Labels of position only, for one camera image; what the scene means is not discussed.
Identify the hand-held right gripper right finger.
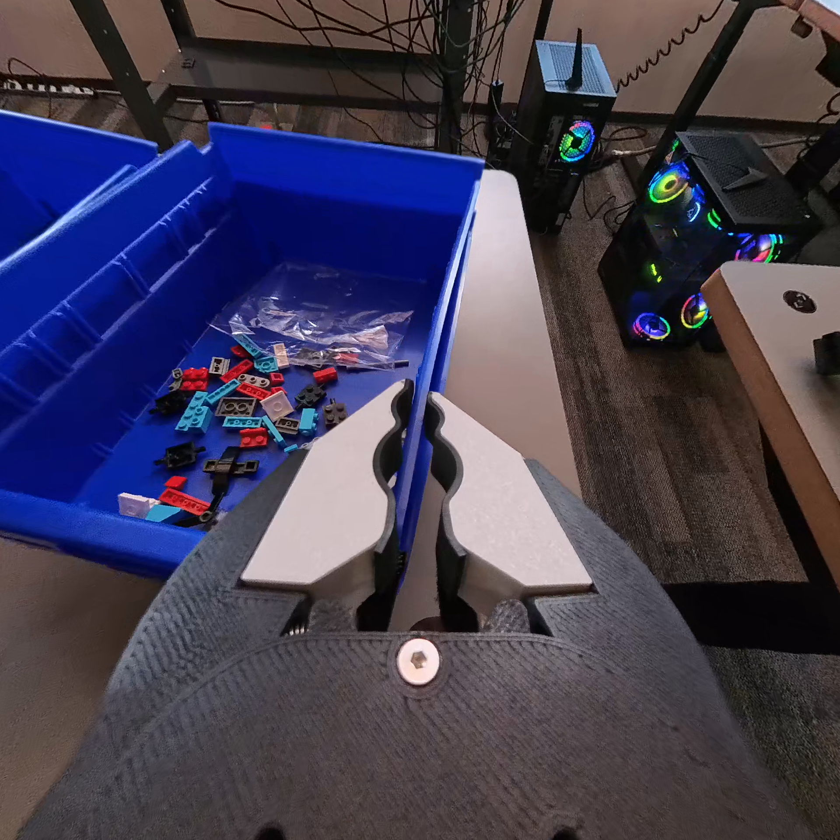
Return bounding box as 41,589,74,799
423,392,597,635

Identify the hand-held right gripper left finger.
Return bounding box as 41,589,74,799
239,379,416,631

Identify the blue plastic bin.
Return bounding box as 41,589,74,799
0,121,488,581
0,108,160,260

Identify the grey desk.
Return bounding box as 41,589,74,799
0,167,584,840

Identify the pile of teal red bricks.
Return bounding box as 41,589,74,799
117,331,350,527

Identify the crumpled clear plastic bag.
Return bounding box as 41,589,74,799
209,261,416,370

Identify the grey table with wooden edge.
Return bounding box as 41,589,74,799
700,260,840,588

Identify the black computer with antenna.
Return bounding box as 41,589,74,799
514,28,619,235

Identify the glass RGB computer tower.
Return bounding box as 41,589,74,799
596,130,824,353

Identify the white power strip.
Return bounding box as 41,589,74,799
0,74,101,101

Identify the black coiled cable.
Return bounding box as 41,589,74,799
613,0,746,93

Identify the bundle of black cables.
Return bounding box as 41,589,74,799
262,0,532,142

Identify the black desk frame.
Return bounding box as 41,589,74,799
69,0,549,153
656,0,840,198

